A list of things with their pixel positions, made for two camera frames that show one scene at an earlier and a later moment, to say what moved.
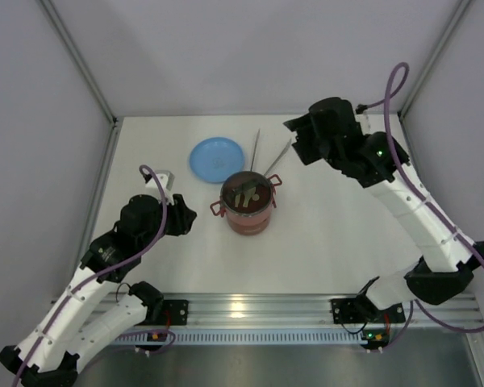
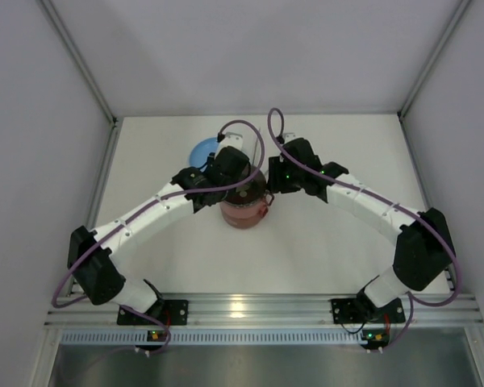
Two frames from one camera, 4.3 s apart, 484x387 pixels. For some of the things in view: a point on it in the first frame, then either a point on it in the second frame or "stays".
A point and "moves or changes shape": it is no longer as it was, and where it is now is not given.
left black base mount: [173, 312] stays
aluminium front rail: [310, 310] stays
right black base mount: [361, 310] stays
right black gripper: [302, 135] -> [277, 176]
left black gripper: [181, 216] -> [234, 162]
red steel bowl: [248, 224] moves or changes shape
